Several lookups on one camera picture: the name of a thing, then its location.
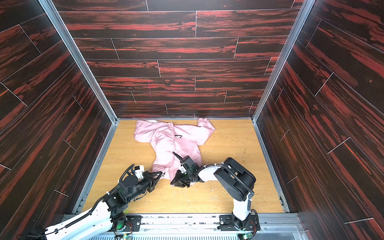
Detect pink zip jacket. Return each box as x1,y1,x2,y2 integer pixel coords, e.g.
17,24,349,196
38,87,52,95
134,118,216,181

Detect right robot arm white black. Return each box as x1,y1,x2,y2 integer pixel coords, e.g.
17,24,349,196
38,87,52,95
171,153,256,231

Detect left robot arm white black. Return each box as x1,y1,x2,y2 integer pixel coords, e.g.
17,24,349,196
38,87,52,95
17,170,163,240

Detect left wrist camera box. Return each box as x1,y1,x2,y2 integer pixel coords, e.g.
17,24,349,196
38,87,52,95
134,165,145,180

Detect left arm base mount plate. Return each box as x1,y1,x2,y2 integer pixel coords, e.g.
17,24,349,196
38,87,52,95
111,215,142,232

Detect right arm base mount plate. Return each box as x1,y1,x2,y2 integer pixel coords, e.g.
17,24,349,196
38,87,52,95
217,214,261,232

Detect aluminium front rail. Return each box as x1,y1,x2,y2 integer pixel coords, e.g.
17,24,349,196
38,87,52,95
53,213,310,240

